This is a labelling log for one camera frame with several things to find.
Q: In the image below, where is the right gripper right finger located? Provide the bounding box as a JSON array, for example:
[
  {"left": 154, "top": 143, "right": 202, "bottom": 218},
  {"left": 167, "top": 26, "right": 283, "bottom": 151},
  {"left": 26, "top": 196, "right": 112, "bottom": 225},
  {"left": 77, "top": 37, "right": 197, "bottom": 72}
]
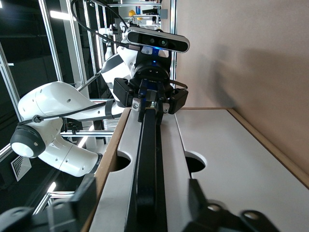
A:
[{"left": 188, "top": 179, "right": 281, "bottom": 232}]

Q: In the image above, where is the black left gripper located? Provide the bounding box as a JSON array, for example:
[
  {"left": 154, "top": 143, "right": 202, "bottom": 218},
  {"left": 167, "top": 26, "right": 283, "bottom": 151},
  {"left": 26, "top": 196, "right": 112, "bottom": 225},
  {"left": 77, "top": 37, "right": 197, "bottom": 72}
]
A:
[{"left": 113, "top": 52, "right": 189, "bottom": 126}]

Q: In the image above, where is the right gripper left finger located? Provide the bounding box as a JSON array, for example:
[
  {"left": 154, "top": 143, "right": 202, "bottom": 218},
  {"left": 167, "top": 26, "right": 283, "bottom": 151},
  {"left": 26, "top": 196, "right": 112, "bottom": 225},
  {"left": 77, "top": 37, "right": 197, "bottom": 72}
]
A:
[{"left": 0, "top": 174, "right": 97, "bottom": 232}]

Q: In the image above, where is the black metal drawer handle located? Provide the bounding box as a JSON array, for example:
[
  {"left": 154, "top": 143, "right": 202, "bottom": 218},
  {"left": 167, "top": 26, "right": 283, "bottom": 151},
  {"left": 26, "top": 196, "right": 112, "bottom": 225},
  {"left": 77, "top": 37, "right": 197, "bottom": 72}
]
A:
[{"left": 133, "top": 107, "right": 169, "bottom": 232}]

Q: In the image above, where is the wooden drawer cabinet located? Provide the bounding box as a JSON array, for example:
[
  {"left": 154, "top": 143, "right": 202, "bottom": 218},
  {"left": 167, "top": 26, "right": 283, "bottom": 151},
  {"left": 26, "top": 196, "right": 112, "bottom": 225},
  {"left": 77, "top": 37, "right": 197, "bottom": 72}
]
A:
[{"left": 81, "top": 106, "right": 309, "bottom": 232}]

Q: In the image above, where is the white ceiling air vent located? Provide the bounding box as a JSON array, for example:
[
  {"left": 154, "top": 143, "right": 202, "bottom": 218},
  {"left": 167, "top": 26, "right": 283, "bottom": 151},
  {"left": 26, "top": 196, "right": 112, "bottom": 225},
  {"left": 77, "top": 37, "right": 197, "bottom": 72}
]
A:
[{"left": 10, "top": 154, "right": 32, "bottom": 182}]

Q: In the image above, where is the background metal shelf rack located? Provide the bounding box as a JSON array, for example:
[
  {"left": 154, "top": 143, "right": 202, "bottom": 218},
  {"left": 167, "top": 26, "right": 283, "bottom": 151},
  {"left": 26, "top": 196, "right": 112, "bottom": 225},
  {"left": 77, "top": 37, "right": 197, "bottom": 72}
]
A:
[{"left": 108, "top": 0, "right": 163, "bottom": 28}]

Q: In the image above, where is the brown table cover mat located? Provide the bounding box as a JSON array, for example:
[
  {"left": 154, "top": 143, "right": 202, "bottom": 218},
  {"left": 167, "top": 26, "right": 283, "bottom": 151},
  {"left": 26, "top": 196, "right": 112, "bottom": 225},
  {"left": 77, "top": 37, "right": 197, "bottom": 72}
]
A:
[{"left": 161, "top": 0, "right": 309, "bottom": 189}]

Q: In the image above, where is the ceiling light panel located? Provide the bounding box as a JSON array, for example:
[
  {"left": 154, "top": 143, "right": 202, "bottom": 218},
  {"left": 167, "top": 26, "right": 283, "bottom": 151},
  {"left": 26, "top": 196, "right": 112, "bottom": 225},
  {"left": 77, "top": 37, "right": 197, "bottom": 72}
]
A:
[{"left": 49, "top": 10, "right": 71, "bottom": 21}]

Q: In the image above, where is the white drawer without handle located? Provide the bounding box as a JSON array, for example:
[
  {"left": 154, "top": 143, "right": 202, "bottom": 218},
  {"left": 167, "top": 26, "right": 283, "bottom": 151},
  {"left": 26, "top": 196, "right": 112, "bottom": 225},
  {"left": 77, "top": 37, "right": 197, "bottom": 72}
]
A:
[{"left": 175, "top": 108, "right": 309, "bottom": 232}]

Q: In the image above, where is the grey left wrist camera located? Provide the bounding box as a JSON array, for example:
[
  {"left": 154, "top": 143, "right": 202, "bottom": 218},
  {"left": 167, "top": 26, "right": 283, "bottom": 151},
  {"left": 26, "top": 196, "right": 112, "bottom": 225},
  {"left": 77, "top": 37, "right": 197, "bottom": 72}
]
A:
[{"left": 125, "top": 26, "right": 190, "bottom": 54}]

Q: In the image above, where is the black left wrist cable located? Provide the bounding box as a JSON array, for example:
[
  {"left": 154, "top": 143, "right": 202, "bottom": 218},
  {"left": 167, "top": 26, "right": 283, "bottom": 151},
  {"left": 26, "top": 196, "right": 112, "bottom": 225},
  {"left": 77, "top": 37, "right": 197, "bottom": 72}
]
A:
[{"left": 18, "top": 0, "right": 132, "bottom": 126}]

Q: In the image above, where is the aluminium profile cell frame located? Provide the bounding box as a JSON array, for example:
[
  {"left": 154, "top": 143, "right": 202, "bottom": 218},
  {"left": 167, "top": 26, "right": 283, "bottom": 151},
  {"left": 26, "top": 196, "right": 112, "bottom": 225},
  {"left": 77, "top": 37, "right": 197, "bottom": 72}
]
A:
[{"left": 0, "top": 0, "right": 179, "bottom": 216}]

